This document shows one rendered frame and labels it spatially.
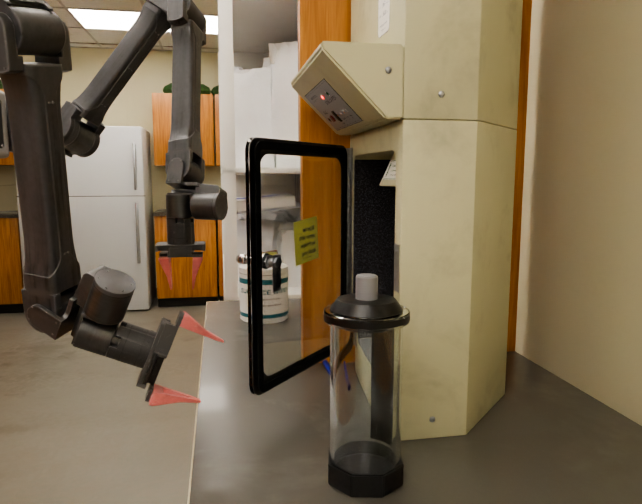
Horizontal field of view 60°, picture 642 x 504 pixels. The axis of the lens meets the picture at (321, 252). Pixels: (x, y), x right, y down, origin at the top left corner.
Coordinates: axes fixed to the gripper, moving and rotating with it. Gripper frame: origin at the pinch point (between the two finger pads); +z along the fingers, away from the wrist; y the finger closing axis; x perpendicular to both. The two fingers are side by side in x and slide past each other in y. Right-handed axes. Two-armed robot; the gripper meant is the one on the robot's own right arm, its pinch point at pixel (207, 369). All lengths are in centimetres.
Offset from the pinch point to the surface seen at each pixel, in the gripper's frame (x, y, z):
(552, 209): 10, 52, 57
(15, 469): 200, -95, -39
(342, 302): -23.7, 15.7, 9.4
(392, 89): -19.1, 45.5, 7.4
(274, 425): -0.5, -4.9, 13.2
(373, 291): -24.2, 18.3, 12.5
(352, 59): -19, 47, 1
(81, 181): 478, 67, -111
